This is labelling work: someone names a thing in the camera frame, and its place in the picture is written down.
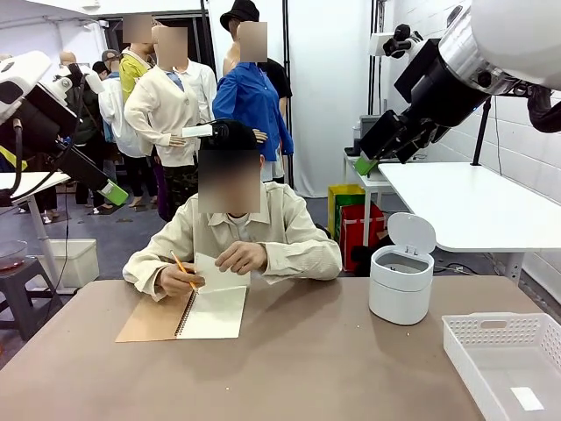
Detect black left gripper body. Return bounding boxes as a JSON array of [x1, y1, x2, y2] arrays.
[[0, 84, 82, 158]]

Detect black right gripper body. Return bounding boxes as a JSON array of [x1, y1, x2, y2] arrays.
[[394, 39, 479, 128]]

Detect yellow pencil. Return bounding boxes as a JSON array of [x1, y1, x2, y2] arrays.
[[169, 249, 199, 291]]

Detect white notebook paper sheet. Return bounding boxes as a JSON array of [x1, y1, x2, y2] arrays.
[[194, 253, 252, 294]]

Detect brown spiral notebook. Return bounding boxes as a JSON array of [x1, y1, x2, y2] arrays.
[[115, 284, 248, 343]]

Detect person right forearm cream sleeve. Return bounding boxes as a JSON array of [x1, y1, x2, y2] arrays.
[[122, 243, 176, 290]]

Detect person left forearm cream sleeve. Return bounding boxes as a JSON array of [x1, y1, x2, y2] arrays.
[[262, 243, 343, 282]]

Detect person right hand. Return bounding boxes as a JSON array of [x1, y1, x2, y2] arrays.
[[153, 261, 207, 303]]

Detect person left hand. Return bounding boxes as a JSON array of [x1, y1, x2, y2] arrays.
[[216, 241, 269, 275]]

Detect bald mannequin dark clothes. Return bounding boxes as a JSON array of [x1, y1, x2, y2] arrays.
[[56, 51, 109, 210]]

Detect mannequin white shirt grey cap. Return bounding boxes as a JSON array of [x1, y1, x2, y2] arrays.
[[96, 49, 153, 208]]

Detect small white side table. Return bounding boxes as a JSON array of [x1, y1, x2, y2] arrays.
[[343, 146, 395, 247]]

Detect white backdrop sheet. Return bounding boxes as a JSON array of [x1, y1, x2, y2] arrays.
[[288, 0, 378, 198]]

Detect large white desk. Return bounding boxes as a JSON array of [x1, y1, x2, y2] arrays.
[[377, 161, 561, 286]]

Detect white storage box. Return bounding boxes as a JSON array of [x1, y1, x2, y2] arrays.
[[37, 239, 100, 289]]

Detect green and yellow bag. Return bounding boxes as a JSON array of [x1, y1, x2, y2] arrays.
[[328, 183, 367, 240]]

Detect mannequin in cream cardigan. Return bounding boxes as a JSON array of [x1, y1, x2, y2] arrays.
[[124, 25, 212, 223]]

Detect mannequin in yellow shirt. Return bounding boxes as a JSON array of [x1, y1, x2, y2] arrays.
[[117, 12, 154, 104]]

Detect red bag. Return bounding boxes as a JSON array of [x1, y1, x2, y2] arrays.
[[339, 202, 387, 273]]

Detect clear bowl with red contents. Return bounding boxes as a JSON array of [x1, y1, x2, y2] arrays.
[[0, 239, 29, 275]]

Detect grey plastic stool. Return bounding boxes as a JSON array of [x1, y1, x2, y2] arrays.
[[0, 256, 63, 343]]

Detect black light stand pole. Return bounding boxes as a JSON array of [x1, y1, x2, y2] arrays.
[[282, 0, 294, 185]]

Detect person torso cream jacket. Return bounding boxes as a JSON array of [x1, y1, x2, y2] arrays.
[[122, 182, 343, 293]]

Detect mannequin in blue shirt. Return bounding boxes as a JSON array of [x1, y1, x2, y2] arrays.
[[212, 19, 295, 185]]

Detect white lidded trash bin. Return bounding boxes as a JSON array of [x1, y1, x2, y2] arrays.
[[368, 211, 437, 326]]

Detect black bucket hat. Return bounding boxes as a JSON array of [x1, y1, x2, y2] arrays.
[[219, 0, 260, 32]]

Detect white perforated plastic basket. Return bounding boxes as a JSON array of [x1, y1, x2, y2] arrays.
[[441, 311, 561, 421]]

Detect small white paper slip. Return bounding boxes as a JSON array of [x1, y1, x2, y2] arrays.
[[510, 385, 544, 411]]

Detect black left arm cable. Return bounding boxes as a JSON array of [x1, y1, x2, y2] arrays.
[[11, 117, 25, 194]]

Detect white desk with pedestal leg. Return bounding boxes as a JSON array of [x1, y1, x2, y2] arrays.
[[0, 169, 74, 295]]

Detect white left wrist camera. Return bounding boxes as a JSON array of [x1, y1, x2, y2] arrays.
[[51, 63, 107, 96]]

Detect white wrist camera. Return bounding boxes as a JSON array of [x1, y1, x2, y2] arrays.
[[369, 24, 424, 59], [51, 63, 107, 96]]

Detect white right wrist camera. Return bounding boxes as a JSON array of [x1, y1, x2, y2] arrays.
[[369, 24, 424, 59]]

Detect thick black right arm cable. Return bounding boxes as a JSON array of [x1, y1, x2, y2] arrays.
[[523, 85, 561, 133]]

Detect white head-mounted camera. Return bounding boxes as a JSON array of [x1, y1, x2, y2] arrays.
[[181, 120, 230, 139]]

